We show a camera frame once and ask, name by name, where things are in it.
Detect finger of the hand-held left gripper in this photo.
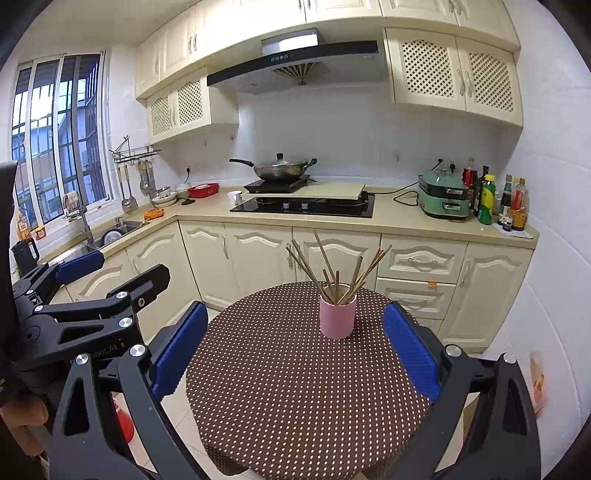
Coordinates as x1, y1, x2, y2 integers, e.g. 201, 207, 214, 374
11, 250, 106, 315
32, 264, 171, 347

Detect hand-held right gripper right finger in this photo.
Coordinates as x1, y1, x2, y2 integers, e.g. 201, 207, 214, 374
383, 301, 541, 480

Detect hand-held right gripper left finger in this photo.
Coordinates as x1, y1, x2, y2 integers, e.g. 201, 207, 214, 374
50, 300, 209, 480

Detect pink cup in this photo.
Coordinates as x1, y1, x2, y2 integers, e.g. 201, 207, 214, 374
320, 284, 357, 341

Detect bunch of wooden chopsticks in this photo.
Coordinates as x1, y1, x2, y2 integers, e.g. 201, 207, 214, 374
285, 229, 392, 305

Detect person's left hand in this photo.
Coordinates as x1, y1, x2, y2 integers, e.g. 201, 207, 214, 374
0, 396, 49, 462

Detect metal faucet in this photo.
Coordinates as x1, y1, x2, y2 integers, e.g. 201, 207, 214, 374
62, 191, 95, 245

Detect black kettle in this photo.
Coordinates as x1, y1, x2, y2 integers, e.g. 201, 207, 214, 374
11, 239, 41, 278

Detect metal spatula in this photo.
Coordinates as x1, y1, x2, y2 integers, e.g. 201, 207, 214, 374
121, 166, 138, 213

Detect red plastic object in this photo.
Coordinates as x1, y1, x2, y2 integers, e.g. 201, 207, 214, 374
115, 397, 136, 444

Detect cream base cabinets with counter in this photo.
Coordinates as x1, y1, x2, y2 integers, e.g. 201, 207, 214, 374
46, 185, 540, 354

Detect round table with dotted tablecloth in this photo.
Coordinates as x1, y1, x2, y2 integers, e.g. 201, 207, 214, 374
185, 281, 432, 480

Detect metal utensil rack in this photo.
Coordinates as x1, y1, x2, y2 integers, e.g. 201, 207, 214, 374
110, 135, 162, 163

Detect white printed bag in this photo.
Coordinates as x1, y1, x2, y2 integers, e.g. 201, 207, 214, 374
529, 353, 548, 416

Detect barred window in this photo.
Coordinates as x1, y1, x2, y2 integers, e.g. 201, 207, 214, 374
11, 53, 114, 227

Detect green electric cooker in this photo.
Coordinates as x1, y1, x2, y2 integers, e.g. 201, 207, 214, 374
417, 170, 472, 220

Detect black induction cooker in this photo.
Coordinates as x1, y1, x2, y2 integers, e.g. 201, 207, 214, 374
243, 175, 311, 193

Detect black glass gas hob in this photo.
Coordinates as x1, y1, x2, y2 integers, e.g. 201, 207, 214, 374
229, 193, 376, 219

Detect green bottle with yellow cap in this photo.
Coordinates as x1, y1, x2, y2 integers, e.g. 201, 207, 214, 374
478, 174, 497, 226

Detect steel wok with lid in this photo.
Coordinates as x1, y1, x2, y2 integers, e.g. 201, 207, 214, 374
229, 154, 318, 182

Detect dark glass bottle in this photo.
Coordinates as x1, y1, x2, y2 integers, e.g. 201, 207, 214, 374
473, 166, 490, 217

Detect dark soy sauce bottle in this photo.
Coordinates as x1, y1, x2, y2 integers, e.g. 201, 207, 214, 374
501, 174, 514, 228

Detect beige board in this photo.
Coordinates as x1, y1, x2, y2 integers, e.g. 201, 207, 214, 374
241, 181, 366, 200

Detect amber sauce bottle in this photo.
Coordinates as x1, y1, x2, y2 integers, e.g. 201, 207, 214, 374
512, 178, 530, 232

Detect black range hood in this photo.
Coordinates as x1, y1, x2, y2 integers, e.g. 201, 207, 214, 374
206, 28, 386, 95

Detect black power cable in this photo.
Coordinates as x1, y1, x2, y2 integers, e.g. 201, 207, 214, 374
392, 181, 421, 204

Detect cream lattice-door wall cabinet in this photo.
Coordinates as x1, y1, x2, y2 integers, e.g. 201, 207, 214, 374
147, 67, 240, 144
384, 28, 525, 127

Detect cream wall cabinet row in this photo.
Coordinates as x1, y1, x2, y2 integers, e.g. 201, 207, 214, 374
135, 0, 522, 100

